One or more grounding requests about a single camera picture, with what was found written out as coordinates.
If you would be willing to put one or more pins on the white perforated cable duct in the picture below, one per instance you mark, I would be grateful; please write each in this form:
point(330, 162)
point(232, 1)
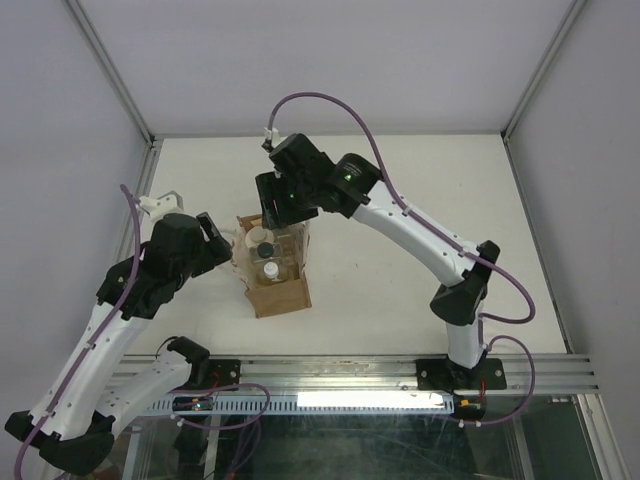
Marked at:
point(320, 403)

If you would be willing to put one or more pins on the small circuit board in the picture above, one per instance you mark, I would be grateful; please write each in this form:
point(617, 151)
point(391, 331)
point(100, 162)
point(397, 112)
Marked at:
point(189, 403)

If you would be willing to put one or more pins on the clear bottle dark cap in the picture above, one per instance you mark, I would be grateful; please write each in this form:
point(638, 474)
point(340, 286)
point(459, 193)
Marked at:
point(264, 252)

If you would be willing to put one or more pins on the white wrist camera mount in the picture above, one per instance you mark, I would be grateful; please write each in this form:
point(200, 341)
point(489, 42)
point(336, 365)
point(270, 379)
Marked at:
point(271, 135)
point(157, 208)

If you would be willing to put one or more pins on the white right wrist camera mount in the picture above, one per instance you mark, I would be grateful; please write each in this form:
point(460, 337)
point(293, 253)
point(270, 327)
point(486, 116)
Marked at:
point(271, 135)

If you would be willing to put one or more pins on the aluminium corner post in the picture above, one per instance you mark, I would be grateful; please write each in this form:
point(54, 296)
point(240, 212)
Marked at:
point(544, 66)
point(90, 35)

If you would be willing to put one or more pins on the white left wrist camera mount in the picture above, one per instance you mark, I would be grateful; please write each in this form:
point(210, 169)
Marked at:
point(157, 208)

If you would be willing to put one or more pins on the cream lotion bottle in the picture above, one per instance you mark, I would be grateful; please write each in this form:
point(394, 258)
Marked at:
point(258, 235)

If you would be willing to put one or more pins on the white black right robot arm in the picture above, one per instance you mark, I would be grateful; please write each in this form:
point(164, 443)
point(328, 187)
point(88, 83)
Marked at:
point(356, 190)

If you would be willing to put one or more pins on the clear bottle white cap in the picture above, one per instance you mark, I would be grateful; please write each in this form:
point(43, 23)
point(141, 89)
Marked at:
point(272, 273)

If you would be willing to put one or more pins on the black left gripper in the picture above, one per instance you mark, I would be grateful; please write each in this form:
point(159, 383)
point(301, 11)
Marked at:
point(219, 249)

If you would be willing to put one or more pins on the aluminium corner post left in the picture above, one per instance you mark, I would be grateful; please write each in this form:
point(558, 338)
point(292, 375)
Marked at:
point(90, 35)

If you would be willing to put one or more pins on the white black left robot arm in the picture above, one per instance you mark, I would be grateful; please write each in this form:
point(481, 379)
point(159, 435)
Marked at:
point(74, 426)

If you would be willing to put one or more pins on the aluminium corner post right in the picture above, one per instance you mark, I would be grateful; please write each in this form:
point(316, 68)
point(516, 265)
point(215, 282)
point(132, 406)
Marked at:
point(544, 66)

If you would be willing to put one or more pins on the aluminium mounting rail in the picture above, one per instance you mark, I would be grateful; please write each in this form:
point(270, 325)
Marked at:
point(503, 374)

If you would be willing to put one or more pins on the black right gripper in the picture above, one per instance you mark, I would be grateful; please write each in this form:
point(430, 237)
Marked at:
point(269, 193)

